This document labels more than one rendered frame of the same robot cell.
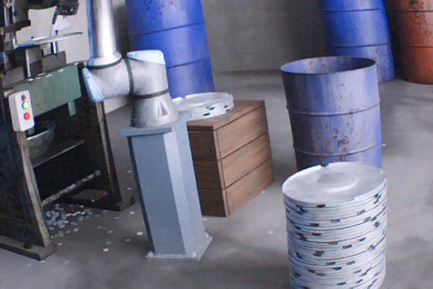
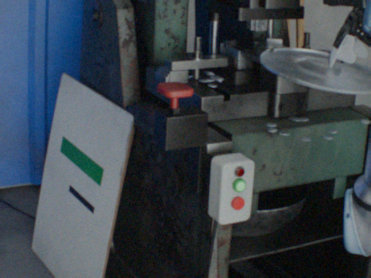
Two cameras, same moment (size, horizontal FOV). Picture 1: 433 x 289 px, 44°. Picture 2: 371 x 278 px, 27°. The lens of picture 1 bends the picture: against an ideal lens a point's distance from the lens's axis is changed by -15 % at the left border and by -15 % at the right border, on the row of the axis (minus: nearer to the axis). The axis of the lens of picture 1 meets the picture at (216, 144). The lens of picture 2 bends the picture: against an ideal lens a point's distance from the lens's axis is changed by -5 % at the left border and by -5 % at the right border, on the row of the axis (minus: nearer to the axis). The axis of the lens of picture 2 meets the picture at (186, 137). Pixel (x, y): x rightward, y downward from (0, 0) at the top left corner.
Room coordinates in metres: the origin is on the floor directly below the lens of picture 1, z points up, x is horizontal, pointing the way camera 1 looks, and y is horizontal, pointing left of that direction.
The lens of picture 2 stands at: (0.59, -0.01, 1.18)
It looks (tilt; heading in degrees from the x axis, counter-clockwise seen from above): 19 degrees down; 30
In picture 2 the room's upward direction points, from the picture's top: 3 degrees clockwise
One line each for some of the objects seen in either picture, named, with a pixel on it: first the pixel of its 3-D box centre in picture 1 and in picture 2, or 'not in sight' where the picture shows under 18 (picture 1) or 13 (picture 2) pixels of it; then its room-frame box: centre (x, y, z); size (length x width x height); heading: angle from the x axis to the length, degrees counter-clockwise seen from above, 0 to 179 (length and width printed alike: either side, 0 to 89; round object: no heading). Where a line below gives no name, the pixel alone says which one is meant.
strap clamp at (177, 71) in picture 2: not in sight; (193, 57); (2.18, 0.91, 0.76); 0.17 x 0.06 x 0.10; 148
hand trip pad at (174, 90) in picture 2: not in sight; (174, 104); (1.92, 0.80, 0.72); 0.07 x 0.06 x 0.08; 58
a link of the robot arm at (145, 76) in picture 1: (144, 70); not in sight; (1.88, 0.18, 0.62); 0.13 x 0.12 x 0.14; 109
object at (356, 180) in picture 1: (335, 181); not in sight; (1.45, -0.29, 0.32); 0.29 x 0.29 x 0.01
